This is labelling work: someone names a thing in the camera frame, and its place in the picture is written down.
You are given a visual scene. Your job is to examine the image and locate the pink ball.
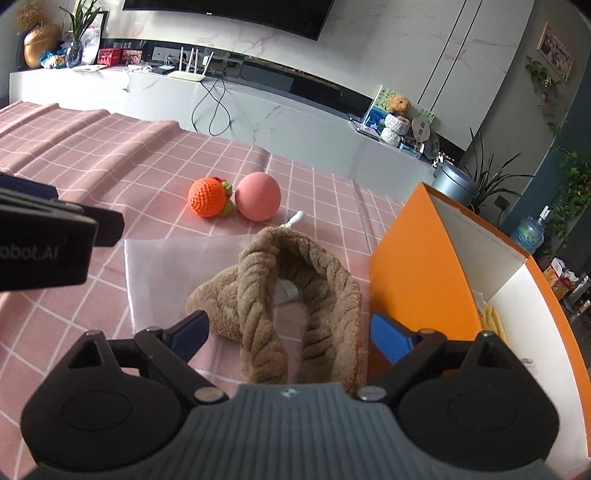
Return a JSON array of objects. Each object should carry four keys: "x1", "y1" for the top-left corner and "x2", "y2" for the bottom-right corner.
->
[{"x1": 235, "y1": 172, "x2": 281, "y2": 221}]

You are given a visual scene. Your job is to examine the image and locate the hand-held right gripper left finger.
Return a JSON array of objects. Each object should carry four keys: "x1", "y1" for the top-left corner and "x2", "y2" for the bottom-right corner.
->
[{"x1": 67, "y1": 310, "x2": 229, "y2": 407}]

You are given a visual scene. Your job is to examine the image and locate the green plant in glass vase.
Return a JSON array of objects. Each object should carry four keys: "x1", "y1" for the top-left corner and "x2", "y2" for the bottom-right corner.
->
[{"x1": 60, "y1": 0, "x2": 102, "y2": 65}]

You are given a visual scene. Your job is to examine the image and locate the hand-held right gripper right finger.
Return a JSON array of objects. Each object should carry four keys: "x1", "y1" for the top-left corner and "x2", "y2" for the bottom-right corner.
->
[{"x1": 358, "y1": 313, "x2": 511, "y2": 405}]

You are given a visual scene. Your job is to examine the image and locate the gold vase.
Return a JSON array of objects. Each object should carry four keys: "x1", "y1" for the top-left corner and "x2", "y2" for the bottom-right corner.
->
[{"x1": 23, "y1": 23, "x2": 62, "y2": 69}]

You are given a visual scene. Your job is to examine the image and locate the grey metal canister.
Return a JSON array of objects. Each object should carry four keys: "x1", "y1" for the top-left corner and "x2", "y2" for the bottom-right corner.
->
[{"x1": 431, "y1": 162, "x2": 476, "y2": 208}]

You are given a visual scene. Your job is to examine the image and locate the green ivy plant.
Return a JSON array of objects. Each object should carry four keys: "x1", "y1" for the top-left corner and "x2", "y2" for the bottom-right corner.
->
[{"x1": 542, "y1": 148, "x2": 591, "y2": 259}]

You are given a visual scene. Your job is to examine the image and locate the brown twisted plush headband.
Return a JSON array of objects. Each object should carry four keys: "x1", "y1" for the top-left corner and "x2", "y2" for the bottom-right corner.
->
[{"x1": 185, "y1": 226, "x2": 363, "y2": 395}]

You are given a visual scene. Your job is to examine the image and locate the orange crochet fruit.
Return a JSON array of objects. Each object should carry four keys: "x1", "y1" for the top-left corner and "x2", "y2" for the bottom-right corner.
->
[{"x1": 188, "y1": 176, "x2": 233, "y2": 217}]

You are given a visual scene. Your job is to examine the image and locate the white marble tv cabinet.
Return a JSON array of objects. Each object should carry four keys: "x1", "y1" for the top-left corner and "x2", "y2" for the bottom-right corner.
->
[{"x1": 9, "y1": 65, "x2": 437, "y2": 185}]

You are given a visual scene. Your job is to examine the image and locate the blue water bottle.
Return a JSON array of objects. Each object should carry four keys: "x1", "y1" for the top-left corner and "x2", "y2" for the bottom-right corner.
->
[{"x1": 510, "y1": 205, "x2": 550, "y2": 254}]

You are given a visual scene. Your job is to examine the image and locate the red gift bag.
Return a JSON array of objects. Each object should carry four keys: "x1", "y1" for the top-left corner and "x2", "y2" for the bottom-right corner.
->
[{"x1": 542, "y1": 257, "x2": 578, "y2": 301}]

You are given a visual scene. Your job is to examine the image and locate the pink checked tablecloth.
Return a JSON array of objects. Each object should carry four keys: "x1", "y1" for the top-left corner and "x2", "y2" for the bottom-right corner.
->
[{"x1": 0, "y1": 100, "x2": 407, "y2": 416}]

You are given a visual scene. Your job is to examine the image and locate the black television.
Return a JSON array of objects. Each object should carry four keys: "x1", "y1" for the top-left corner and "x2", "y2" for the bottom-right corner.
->
[{"x1": 122, "y1": 0, "x2": 336, "y2": 41}]

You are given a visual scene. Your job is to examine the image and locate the framed wall picture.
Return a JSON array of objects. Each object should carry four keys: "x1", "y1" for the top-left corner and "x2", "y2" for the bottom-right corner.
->
[{"x1": 537, "y1": 22, "x2": 574, "y2": 81}]

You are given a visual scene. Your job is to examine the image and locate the black cable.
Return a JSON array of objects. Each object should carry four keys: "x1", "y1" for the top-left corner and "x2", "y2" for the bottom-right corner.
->
[{"x1": 191, "y1": 76, "x2": 232, "y2": 137}]

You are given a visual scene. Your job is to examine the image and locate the dried flowers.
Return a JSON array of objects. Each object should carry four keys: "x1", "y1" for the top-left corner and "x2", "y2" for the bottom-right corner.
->
[{"x1": 16, "y1": 0, "x2": 44, "y2": 28}]

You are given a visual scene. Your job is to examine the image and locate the hanging vine plant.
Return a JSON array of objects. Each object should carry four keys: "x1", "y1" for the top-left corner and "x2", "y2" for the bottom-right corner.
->
[{"x1": 525, "y1": 55, "x2": 566, "y2": 134}]

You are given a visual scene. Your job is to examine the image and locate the blue green painting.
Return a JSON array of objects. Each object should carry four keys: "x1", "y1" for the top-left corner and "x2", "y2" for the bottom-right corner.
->
[{"x1": 362, "y1": 85, "x2": 437, "y2": 139}]

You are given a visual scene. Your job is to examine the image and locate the orange cardboard box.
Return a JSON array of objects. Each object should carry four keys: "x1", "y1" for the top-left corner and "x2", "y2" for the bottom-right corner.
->
[{"x1": 369, "y1": 182, "x2": 591, "y2": 480}]

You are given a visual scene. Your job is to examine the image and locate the long leaf potted plant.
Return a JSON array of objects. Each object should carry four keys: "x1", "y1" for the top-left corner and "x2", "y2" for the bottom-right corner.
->
[{"x1": 462, "y1": 129, "x2": 534, "y2": 213}]

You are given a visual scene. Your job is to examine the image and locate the flat tablet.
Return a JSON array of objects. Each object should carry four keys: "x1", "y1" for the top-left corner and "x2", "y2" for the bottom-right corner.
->
[{"x1": 348, "y1": 115, "x2": 384, "y2": 139}]

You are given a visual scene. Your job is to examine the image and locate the white router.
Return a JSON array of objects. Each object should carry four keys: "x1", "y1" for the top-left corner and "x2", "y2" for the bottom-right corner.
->
[{"x1": 168, "y1": 46, "x2": 215, "y2": 83}]

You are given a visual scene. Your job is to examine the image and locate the black picture frame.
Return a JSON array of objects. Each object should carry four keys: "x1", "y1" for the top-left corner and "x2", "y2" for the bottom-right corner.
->
[{"x1": 78, "y1": 10, "x2": 109, "y2": 63}]

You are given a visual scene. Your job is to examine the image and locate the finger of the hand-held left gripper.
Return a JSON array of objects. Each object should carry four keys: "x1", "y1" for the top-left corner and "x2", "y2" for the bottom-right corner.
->
[
  {"x1": 0, "y1": 194, "x2": 125, "y2": 247},
  {"x1": 0, "y1": 172, "x2": 60, "y2": 202}
]

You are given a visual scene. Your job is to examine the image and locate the thin white cloth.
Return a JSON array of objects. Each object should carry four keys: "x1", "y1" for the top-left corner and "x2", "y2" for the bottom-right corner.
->
[{"x1": 124, "y1": 233, "x2": 377, "y2": 337}]

